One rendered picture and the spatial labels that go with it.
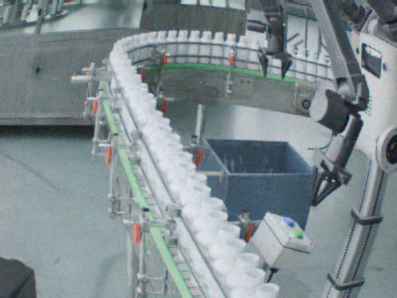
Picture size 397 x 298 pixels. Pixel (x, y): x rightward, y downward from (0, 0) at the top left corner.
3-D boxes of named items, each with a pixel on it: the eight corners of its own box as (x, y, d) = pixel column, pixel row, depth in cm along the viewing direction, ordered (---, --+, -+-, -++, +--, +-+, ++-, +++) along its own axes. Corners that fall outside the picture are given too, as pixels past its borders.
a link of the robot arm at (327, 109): (370, 86, 124) (348, 91, 132) (335, 61, 119) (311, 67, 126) (366, 139, 121) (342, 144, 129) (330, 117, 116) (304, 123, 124)
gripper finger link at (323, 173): (304, 206, 125) (326, 162, 123) (292, 192, 132) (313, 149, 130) (327, 214, 128) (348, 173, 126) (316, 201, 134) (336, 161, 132)
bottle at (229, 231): (197, 290, 127) (208, 222, 121) (226, 289, 128) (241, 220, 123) (205, 304, 121) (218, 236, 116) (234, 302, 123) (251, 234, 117)
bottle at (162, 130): (159, 186, 177) (165, 122, 172) (175, 195, 173) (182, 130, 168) (140, 190, 173) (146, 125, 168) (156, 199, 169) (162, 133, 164)
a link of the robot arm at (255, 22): (280, 21, 199) (282, 6, 204) (244, 14, 201) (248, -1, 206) (280, 44, 209) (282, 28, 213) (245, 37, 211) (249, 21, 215)
